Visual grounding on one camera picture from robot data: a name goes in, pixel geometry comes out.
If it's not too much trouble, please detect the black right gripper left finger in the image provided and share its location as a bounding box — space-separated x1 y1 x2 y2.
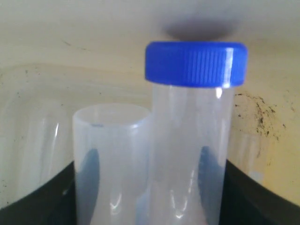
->
0 162 76 225

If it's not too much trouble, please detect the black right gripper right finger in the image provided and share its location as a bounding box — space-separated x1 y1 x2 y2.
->
220 161 300 225

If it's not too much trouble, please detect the clear bottle blue cap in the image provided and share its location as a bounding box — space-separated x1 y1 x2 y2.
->
145 41 248 225

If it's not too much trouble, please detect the large cream plastic bin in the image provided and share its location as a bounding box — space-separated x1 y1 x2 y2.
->
0 0 300 209

